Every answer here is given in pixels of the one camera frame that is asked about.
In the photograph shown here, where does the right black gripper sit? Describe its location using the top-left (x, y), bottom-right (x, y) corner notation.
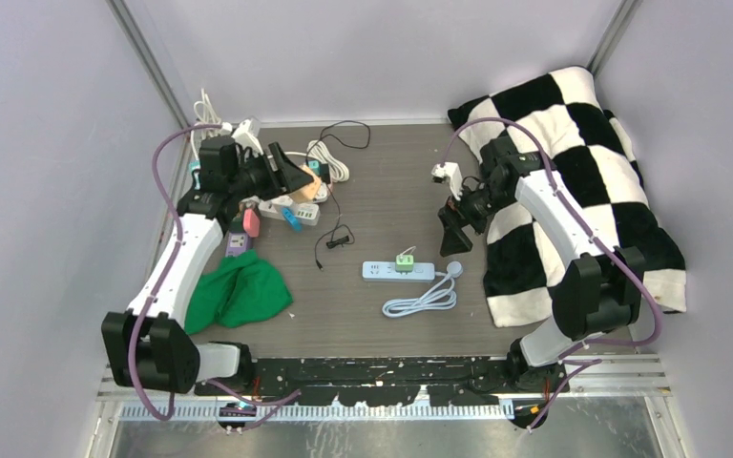
top-left (438, 178), bottom-right (518, 256)

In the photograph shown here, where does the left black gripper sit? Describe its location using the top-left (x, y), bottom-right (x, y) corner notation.
top-left (229, 143), bottom-right (312, 202)

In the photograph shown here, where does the orange cube adapter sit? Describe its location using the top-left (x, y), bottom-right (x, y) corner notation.
top-left (290, 164), bottom-right (323, 203)

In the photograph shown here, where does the green plug adapter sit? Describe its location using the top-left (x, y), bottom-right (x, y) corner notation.
top-left (395, 254), bottom-right (414, 274)

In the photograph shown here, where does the light blue cable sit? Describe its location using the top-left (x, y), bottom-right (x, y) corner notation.
top-left (381, 261), bottom-right (465, 320)

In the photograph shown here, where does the light blue power strip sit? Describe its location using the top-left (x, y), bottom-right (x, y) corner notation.
top-left (362, 261), bottom-right (436, 283)

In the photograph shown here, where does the white power strip cable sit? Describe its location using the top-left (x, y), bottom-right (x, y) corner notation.
top-left (189, 88), bottom-right (232, 159)

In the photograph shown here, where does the teal power strip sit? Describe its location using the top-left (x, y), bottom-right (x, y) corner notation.
top-left (189, 160), bottom-right (201, 190)

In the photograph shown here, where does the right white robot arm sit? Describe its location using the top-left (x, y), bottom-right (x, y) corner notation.
top-left (431, 136), bottom-right (646, 392)

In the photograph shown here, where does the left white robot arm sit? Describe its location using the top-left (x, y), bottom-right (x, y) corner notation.
top-left (101, 135), bottom-right (313, 395)

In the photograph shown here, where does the pink plug adapter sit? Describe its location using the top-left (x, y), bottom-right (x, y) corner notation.
top-left (242, 208), bottom-right (261, 239)

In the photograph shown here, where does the purple socket adapter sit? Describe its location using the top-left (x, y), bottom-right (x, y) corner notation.
top-left (224, 232), bottom-right (253, 258)

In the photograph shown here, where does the white multi-port charger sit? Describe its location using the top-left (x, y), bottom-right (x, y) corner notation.
top-left (258, 196), bottom-right (321, 226)

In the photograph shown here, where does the blue small adapter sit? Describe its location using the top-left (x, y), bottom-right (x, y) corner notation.
top-left (281, 207), bottom-right (303, 233)

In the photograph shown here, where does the green cloth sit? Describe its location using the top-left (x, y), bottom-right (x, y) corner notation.
top-left (183, 250), bottom-right (294, 335)

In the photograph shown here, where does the black white checkered blanket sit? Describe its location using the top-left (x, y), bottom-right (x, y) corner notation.
top-left (448, 66), bottom-right (687, 328)

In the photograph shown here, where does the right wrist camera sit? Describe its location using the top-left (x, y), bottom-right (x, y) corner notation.
top-left (431, 162), bottom-right (463, 201)

